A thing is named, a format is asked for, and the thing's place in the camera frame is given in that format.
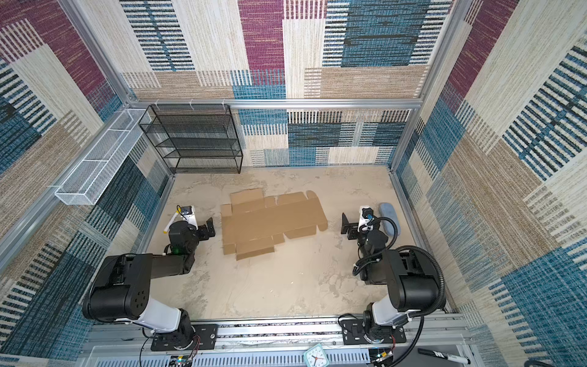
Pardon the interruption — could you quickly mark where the brown cardboard box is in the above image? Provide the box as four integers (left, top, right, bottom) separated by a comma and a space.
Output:
221, 188, 328, 261

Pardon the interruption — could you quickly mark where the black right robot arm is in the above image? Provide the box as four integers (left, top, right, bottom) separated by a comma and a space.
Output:
338, 206, 446, 345

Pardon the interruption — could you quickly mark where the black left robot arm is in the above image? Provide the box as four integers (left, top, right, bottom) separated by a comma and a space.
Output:
82, 218, 216, 351

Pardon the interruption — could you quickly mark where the yellow-capped white marker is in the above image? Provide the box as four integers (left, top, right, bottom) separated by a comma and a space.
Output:
164, 211, 180, 234

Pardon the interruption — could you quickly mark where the blue-grey glasses case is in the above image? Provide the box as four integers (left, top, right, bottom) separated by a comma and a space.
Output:
378, 203, 401, 237

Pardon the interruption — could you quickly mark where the small teal alarm clock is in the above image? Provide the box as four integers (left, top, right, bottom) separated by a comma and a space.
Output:
303, 344, 330, 367

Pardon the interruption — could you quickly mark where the black marker pen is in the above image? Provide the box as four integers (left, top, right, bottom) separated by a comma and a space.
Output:
417, 348, 471, 365

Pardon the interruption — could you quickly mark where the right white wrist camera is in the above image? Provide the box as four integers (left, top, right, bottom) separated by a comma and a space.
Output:
358, 206, 375, 232

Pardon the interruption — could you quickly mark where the black corrugated cable conduit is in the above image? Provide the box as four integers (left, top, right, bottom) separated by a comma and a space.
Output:
352, 215, 446, 317

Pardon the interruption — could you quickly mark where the black wire shelf rack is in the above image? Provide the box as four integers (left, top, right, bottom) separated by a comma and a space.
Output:
138, 104, 243, 174

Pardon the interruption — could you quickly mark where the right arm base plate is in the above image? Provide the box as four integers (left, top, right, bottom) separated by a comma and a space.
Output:
337, 318, 407, 345

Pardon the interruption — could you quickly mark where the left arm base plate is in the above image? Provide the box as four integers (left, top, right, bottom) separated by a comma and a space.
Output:
150, 324, 219, 352

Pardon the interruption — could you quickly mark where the white wire mesh basket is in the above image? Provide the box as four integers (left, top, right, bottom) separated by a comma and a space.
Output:
54, 109, 145, 206

